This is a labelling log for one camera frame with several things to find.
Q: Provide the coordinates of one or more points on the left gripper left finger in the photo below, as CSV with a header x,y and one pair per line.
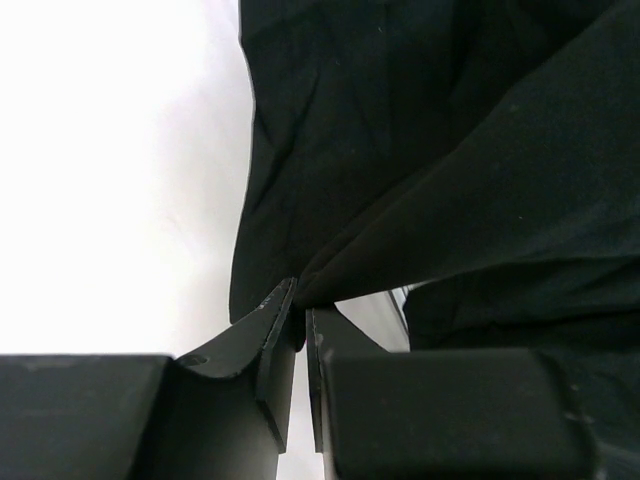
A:
x,y
220,411

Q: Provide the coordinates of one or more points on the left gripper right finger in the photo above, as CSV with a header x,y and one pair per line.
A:
x,y
444,414

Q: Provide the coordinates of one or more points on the black trousers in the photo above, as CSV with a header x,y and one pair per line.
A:
x,y
484,154

